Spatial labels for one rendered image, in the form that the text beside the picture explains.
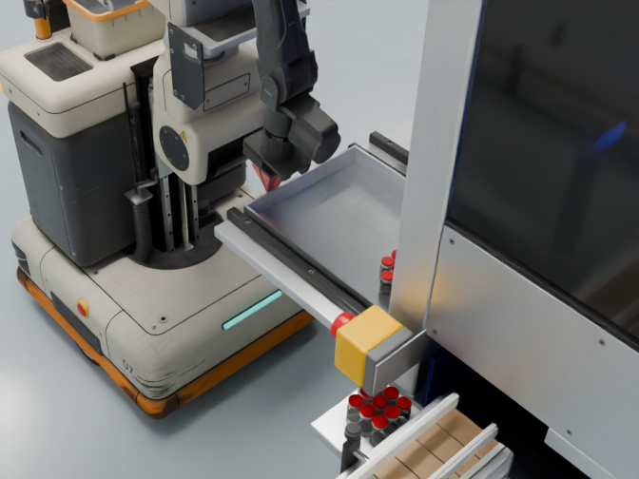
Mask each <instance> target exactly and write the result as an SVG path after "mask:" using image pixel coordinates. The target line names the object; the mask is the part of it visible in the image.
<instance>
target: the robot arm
mask: <svg viewBox="0 0 639 479"><path fill-rule="evenodd" d="M252 2H253V7H254V12H255V18H256V29H257V38H256V46H257V51H258V55H259V59H257V60H256V62H257V66H258V71H259V75H260V80H261V96H260V101H262V102H263V103H264V104H265V105H266V110H265V117H264V123H263V129H262V130H260V131H258V132H256V133H254V134H252V135H250V136H248V137H246V138H244V139H243V152H242V153H243V155H245V156H246V157H247V158H248V159H249V160H250V161H251V162H252V166H253V168H254V169H255V171H256V173H257V175H258V176H259V178H260V180H261V183H262V185H263V187H264V189H265V191H266V193H267V192H270V191H271V190H273V189H275V188H277V187H278V186H279V185H280V184H281V182H285V181H287V180H289V179H290V178H291V176H292V175H293V174H294V173H296V172H299V173H300V174H301V175H302V174H304V173H306V172H308V171H309V167H310V166H311V162H312V161H314V162H315V163H317V164H321V163H324V162H326V161H327V160H329V159H330V158H331V157H332V156H333V155H334V153H335V152H336V151H337V149H338V147H339V144H340V141H341V136H340V134H339V126H338V124H337V123H336V122H335V121H334V120H333V119H332V118H331V117H330V116H329V115H328V114H327V113H325V112H324V111H323V110H322V109H321V108H320V102H319V101H317V100H316V99H315V98H314V97H312V96H311V95H310V94H309V93H310V92H312V91H313V89H314V84H315V83H316V82H317V80H318V77H319V75H318V70H319V67H318V63H317V61H316V56H315V51H314V50H313V49H310V48H309V43H308V37H307V33H306V32H305V30H304V28H303V25H302V22H301V19H300V13H299V9H298V4H297V0H252Z"/></svg>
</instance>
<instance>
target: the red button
mask: <svg viewBox="0 0 639 479"><path fill-rule="evenodd" d="M354 317H356V316H354V315H353V314H352V313H349V312H344V313H342V314H340V315H339V316H337V317H336V319H335V320H334V321H333V323H332V325H331V328H330V332H331V335H332V337H333V338H335V339H337V330H338V328H340V327H341V326H343V325H344V324H346V323H347V322H349V321H350V320H351V319H353V318H354Z"/></svg>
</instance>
